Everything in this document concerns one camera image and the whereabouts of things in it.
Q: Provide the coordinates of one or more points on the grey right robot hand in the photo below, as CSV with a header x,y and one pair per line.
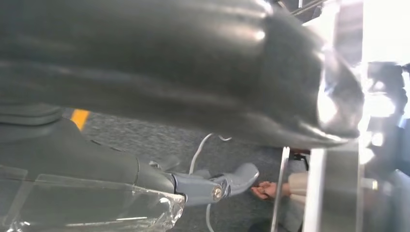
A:
x,y
96,166

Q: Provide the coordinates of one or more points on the person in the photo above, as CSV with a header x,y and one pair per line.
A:
x,y
266,189

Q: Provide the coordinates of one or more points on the stainless steel table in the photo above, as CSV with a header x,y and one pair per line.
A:
x,y
333,192

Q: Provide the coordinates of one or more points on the yellow floor tape square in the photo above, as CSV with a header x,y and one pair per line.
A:
x,y
79,118

